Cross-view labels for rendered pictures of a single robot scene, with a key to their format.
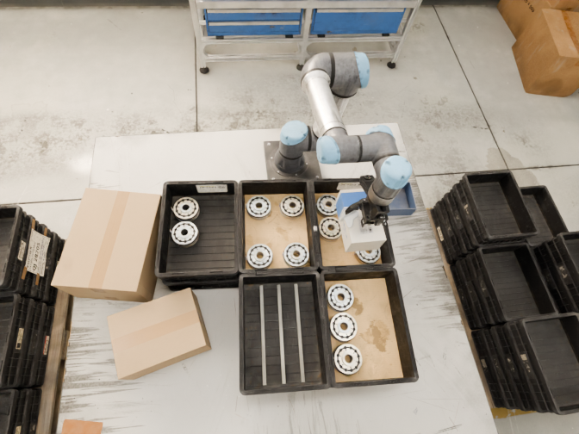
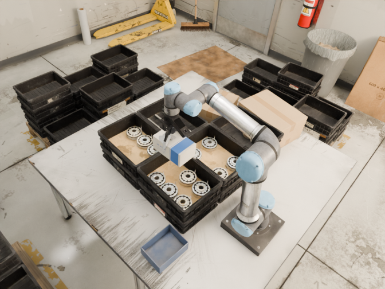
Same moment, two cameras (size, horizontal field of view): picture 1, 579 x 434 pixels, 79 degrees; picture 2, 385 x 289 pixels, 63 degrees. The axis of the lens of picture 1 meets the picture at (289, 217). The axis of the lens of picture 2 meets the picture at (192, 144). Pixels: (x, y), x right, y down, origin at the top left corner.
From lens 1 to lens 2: 1.79 m
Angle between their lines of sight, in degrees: 68
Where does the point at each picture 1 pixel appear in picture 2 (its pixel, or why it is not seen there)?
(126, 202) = (286, 121)
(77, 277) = (262, 94)
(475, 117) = not seen: outside the picture
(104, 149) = (344, 158)
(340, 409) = not seen: hidden behind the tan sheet
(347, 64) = (255, 147)
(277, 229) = (214, 162)
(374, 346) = (124, 145)
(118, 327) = (231, 95)
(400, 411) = (93, 148)
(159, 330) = not seen: hidden behind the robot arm
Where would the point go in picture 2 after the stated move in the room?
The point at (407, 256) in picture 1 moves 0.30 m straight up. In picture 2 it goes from (128, 220) to (122, 187)
